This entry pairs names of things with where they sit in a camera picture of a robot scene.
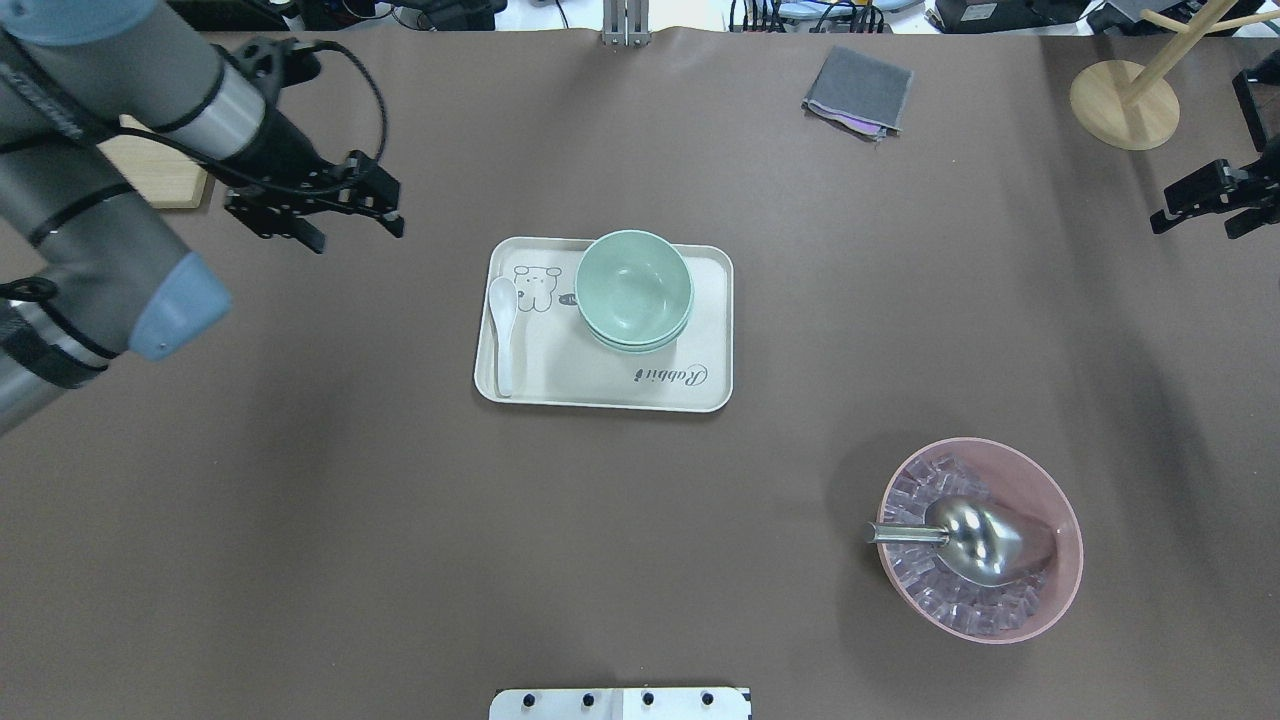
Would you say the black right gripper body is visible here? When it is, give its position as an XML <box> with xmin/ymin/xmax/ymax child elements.
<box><xmin>1228</xmin><ymin>68</ymin><xmax>1279</xmax><ymax>217</ymax></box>

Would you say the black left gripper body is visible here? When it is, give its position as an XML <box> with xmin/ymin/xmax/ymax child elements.
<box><xmin>221</xmin><ymin>37</ymin><xmax>401</xmax><ymax>238</ymax></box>

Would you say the green bowl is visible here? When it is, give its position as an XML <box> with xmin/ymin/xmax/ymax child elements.
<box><xmin>594</xmin><ymin>334</ymin><xmax>678</xmax><ymax>355</ymax></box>
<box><xmin>575</xmin><ymin>231</ymin><xmax>695</xmax><ymax>345</ymax></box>
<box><xmin>582</xmin><ymin>315</ymin><xmax>692</xmax><ymax>348</ymax></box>

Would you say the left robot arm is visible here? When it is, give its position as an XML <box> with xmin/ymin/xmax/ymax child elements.
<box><xmin>1</xmin><ymin>1</ymin><xmax>404</xmax><ymax>430</ymax></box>

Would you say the wooden cutting board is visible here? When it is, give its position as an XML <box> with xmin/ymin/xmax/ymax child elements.
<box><xmin>99</xmin><ymin>135</ymin><xmax>210</xmax><ymax>210</ymax></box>

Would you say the wooden mug tree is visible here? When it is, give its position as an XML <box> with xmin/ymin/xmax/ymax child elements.
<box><xmin>1069</xmin><ymin>1</ymin><xmax>1279</xmax><ymax>151</ymax></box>

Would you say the white ceramic spoon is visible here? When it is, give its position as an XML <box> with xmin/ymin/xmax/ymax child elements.
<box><xmin>486</xmin><ymin>275</ymin><xmax>518</xmax><ymax>397</ymax></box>

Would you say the cream rabbit tray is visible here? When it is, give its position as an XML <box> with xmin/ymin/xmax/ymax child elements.
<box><xmin>474</xmin><ymin>237</ymin><xmax>733</xmax><ymax>413</ymax></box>

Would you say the green bowl on tray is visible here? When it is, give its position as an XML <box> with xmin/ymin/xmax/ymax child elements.
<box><xmin>594</xmin><ymin>334</ymin><xmax>678</xmax><ymax>355</ymax></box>

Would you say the grey folded cloth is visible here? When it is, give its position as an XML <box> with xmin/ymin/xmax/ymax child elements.
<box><xmin>801</xmin><ymin>47</ymin><xmax>915</xmax><ymax>142</ymax></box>

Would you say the metal ice scoop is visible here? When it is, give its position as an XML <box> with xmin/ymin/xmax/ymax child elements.
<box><xmin>863</xmin><ymin>495</ymin><xmax>1057</xmax><ymax>587</ymax></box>

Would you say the pink bowl with ice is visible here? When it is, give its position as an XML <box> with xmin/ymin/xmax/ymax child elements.
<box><xmin>874</xmin><ymin>437</ymin><xmax>1084</xmax><ymax>644</ymax></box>

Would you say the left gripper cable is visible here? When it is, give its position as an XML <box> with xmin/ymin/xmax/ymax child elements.
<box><xmin>150</xmin><ymin>40</ymin><xmax>389</xmax><ymax>199</ymax></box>

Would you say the aluminium frame post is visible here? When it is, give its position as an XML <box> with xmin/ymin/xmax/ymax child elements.
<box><xmin>602</xmin><ymin>0</ymin><xmax>652</xmax><ymax>47</ymax></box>

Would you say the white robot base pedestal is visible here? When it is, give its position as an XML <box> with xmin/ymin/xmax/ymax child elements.
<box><xmin>488</xmin><ymin>685</ymin><xmax>753</xmax><ymax>719</ymax></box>

